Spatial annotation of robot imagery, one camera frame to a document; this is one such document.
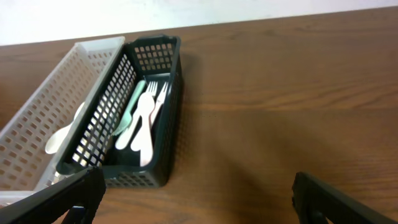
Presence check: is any white plastic fork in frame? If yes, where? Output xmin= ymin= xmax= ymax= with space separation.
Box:
xmin=115 ymin=81 xmax=158 ymax=150
xmin=130 ymin=81 xmax=169 ymax=152

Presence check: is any clear plastic basket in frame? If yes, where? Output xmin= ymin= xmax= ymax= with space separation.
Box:
xmin=1 ymin=36 xmax=125 ymax=207

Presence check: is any white plastic spoon large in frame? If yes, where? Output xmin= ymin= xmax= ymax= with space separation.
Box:
xmin=45 ymin=102 xmax=85 ymax=154

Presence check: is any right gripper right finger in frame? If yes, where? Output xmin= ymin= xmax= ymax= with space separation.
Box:
xmin=292 ymin=172 xmax=395 ymax=224

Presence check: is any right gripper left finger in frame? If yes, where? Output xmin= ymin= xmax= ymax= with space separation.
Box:
xmin=1 ymin=167 xmax=106 ymax=224

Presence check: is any dark green plastic basket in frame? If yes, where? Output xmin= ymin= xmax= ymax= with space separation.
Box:
xmin=56 ymin=35 xmax=182 ymax=188

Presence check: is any mint green plastic fork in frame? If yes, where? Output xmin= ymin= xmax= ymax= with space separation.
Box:
xmin=112 ymin=80 xmax=146 ymax=136

